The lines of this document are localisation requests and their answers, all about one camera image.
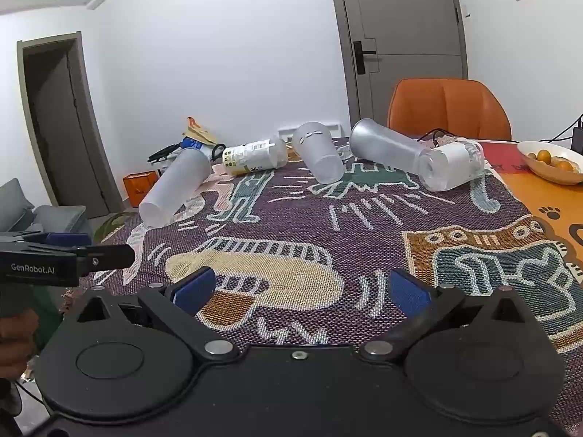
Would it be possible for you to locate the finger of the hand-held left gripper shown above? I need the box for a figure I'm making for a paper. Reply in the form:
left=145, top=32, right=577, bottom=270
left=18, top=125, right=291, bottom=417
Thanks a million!
left=77, top=244, right=136, bottom=278
left=27, top=232, right=93, bottom=249

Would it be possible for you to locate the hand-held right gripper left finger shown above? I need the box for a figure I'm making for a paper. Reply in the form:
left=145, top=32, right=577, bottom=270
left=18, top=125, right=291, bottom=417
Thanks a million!
left=68, top=266, right=240, bottom=361

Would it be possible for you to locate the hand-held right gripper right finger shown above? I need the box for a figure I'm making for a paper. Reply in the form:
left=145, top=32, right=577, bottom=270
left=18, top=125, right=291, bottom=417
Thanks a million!
left=362, top=268, right=537, bottom=366

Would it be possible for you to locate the tall frosted plastic cup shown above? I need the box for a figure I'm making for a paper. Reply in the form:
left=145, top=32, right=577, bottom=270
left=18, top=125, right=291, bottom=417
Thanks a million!
left=138, top=147, right=213, bottom=229

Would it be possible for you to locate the white label plastic cup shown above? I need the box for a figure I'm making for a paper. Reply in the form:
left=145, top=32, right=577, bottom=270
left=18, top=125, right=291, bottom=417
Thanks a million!
left=418, top=141, right=485, bottom=192

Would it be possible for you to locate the yellow label plastic cup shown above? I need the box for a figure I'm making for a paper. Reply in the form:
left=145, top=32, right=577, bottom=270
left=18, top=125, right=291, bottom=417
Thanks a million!
left=222, top=137, right=289, bottom=177

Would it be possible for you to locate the wide frosted plastic cup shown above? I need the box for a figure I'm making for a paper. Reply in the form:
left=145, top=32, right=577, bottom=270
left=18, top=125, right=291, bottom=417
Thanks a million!
left=349, top=118, right=440, bottom=178

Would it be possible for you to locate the short frosted plastic cup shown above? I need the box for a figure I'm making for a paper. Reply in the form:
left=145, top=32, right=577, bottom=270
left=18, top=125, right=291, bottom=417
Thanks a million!
left=291, top=121, right=346, bottom=184

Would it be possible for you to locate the person's left hand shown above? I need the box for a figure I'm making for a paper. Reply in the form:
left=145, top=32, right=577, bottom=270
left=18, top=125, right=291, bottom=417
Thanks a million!
left=0, top=308, right=41, bottom=381

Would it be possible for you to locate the grey sofa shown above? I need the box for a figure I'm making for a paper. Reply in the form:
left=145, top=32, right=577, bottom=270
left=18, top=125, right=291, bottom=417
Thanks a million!
left=0, top=177, right=93, bottom=243

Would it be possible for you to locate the orange box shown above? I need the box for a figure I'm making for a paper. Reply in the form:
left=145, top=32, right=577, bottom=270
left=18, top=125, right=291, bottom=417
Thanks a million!
left=122, top=170, right=158, bottom=205

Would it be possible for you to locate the dark brown door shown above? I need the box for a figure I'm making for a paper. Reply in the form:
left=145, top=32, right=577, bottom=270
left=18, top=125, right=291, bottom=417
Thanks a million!
left=17, top=32, right=125, bottom=220

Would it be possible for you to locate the printed blanket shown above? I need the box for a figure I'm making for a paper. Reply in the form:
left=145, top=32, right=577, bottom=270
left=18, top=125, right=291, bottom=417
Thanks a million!
left=93, top=134, right=583, bottom=367

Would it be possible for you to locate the paper bag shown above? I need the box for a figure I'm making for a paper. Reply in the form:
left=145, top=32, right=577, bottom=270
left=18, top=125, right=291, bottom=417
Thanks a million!
left=182, top=116, right=218, bottom=147

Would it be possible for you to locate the orange paw print mat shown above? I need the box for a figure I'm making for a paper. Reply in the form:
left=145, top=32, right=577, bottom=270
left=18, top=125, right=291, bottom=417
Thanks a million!
left=478, top=140, right=583, bottom=293

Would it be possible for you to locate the white fruit bowl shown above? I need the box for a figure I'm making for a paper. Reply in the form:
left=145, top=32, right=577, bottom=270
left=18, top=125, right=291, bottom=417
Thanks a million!
left=516, top=139, right=583, bottom=186

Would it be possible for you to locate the orange chair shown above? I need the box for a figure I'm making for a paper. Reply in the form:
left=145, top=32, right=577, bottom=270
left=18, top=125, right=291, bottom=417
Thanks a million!
left=387, top=78, right=512, bottom=142

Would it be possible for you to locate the grey door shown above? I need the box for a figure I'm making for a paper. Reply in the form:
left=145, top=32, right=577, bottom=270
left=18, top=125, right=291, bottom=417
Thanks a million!
left=328, top=0, right=470, bottom=123

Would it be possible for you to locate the black cable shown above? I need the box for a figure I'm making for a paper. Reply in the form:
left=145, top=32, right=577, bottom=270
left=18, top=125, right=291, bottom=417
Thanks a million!
left=539, top=123, right=579, bottom=143
left=416, top=128, right=466, bottom=145

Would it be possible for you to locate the black door handle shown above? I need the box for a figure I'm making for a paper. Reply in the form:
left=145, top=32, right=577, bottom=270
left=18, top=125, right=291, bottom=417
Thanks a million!
left=353, top=40, right=378, bottom=75

